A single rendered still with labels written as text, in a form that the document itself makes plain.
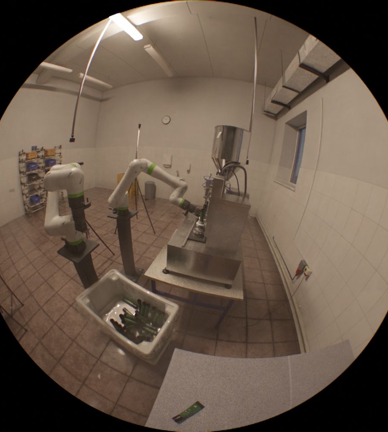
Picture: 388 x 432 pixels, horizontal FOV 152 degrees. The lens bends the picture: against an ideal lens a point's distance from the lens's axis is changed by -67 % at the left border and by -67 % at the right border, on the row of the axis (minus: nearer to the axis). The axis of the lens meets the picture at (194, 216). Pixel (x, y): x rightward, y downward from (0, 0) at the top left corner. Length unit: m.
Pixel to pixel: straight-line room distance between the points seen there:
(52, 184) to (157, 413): 1.10
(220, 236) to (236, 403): 0.96
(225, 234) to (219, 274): 0.28
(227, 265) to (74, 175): 0.98
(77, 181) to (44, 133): 5.27
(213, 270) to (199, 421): 0.92
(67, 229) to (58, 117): 5.46
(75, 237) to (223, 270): 1.02
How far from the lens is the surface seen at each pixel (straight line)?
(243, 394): 0.88
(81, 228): 0.85
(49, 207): 1.16
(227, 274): 1.01
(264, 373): 0.94
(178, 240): 0.99
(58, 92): 6.46
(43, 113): 6.05
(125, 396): 1.61
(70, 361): 1.82
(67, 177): 0.76
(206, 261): 0.95
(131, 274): 2.10
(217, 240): 0.93
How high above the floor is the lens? 1.56
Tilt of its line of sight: 23 degrees down
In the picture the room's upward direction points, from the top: 8 degrees clockwise
